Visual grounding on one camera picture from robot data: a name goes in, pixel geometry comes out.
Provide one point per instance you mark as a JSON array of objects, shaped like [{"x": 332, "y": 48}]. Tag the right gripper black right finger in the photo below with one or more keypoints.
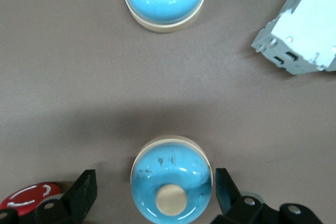
[{"x": 228, "y": 197}]

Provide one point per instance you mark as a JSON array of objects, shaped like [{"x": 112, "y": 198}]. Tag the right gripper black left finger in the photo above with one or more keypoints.
[{"x": 78, "y": 195}]

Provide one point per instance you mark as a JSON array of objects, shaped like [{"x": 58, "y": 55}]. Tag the scuffed blue desk bell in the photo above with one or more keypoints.
[{"x": 170, "y": 176}]

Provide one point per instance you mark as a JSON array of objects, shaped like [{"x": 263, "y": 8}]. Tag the white circuit breaker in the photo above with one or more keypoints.
[{"x": 302, "y": 24}]

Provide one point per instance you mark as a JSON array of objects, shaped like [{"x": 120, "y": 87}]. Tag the red yellow push button switch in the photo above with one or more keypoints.
[{"x": 26, "y": 195}]

